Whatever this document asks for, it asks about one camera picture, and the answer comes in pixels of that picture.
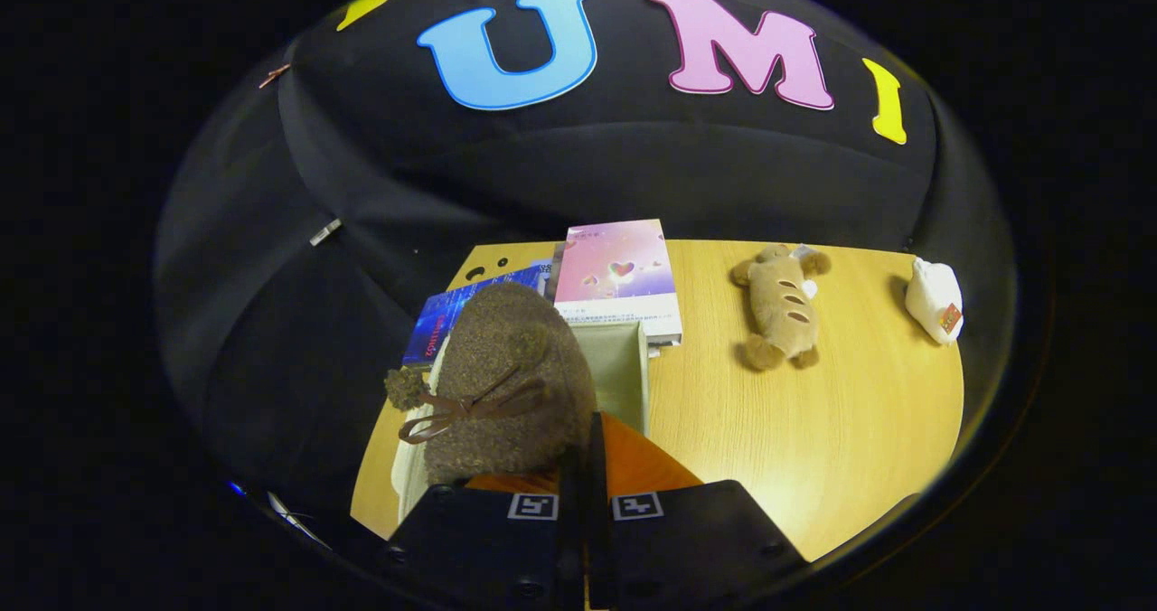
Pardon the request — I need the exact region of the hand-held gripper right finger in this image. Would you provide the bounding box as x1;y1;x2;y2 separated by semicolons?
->
589;412;807;611

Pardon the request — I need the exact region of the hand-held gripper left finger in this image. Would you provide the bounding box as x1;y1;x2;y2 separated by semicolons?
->
380;451;590;611

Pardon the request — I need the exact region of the brown fuzzy shoe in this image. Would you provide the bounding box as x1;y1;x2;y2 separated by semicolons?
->
385;282;598;486

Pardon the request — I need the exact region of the cream fabric storage box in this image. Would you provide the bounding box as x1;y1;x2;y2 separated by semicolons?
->
390;320;653;527

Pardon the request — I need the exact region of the small white object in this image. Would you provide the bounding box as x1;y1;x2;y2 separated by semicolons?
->
266;492;328;550

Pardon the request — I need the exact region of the blue book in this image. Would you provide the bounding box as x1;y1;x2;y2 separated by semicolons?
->
401;262;554;369

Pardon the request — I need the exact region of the brown bread plush toy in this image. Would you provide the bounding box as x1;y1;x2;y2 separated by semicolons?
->
729;243;832;373

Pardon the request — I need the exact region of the pink book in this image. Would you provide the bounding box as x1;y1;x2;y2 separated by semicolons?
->
552;219;684;346

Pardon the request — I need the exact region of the small white plush toy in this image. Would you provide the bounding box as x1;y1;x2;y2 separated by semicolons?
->
905;256;965;346

